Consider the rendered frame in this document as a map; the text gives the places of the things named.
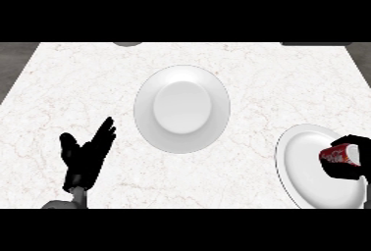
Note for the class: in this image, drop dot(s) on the white oval plate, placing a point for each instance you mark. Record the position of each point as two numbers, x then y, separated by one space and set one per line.
309 170
182 108

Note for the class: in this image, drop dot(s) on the grey round object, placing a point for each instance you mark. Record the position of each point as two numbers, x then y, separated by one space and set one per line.
127 43

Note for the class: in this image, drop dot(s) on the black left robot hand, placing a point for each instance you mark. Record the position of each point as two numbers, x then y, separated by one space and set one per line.
87 157

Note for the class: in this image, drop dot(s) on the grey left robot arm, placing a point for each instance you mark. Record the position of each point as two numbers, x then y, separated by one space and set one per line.
72 200

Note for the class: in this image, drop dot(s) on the red can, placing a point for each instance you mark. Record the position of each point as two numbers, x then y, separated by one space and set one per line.
340 155

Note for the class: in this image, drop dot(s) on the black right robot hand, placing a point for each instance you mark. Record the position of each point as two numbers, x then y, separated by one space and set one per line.
346 170

